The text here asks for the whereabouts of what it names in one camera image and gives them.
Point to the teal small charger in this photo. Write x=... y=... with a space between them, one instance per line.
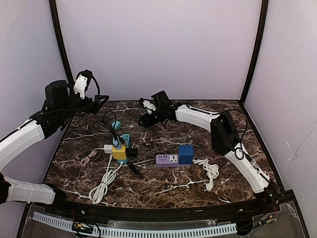
x=116 y=125

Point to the dark blue cube adapter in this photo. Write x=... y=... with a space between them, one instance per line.
x=186 y=155

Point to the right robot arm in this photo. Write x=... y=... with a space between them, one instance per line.
x=225 y=140

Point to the white USB charger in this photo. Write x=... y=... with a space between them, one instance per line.
x=107 y=149

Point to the black frame post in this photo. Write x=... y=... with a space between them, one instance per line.
x=60 y=41
x=256 y=50

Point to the light blue USB charger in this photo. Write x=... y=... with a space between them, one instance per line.
x=116 y=143

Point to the teal power strip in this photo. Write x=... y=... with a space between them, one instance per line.
x=126 y=138

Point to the black front rail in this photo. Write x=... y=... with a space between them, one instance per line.
x=237 y=212

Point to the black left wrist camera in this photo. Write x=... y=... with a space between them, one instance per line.
x=56 y=94

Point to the yellow cube plug adapter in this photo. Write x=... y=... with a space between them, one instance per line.
x=119 y=153

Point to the white slotted cable duct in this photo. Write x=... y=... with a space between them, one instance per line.
x=108 y=232

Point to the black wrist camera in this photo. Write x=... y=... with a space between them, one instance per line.
x=161 y=100
x=56 y=94

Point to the black frame post right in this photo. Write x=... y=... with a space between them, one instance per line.
x=256 y=50

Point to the black power adapter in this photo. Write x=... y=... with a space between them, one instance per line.
x=132 y=153

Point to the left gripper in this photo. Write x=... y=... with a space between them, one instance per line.
x=92 y=103

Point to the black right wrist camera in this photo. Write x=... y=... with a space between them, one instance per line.
x=161 y=100

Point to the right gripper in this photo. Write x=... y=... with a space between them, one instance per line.
x=149 y=119

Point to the purple power strip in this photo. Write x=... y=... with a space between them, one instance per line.
x=169 y=161

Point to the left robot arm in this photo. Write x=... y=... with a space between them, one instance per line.
x=38 y=127

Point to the black frame post left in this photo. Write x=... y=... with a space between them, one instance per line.
x=60 y=41

